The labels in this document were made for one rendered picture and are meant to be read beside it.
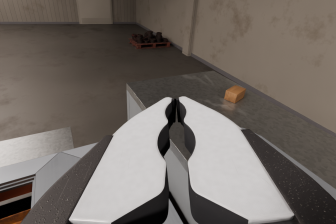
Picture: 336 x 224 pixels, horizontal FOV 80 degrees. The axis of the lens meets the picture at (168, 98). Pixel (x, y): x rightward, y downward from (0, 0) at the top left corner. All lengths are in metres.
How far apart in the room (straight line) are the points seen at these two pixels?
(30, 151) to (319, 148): 1.27
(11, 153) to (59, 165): 0.36
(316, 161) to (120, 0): 9.24
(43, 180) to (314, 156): 0.97
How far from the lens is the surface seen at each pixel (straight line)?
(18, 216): 1.06
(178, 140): 0.72
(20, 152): 1.28
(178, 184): 0.78
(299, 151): 0.85
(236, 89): 1.05
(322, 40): 3.19
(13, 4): 9.53
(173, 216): 0.78
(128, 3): 9.68
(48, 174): 0.97
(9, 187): 1.01
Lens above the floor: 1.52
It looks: 28 degrees down
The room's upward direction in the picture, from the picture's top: 4 degrees clockwise
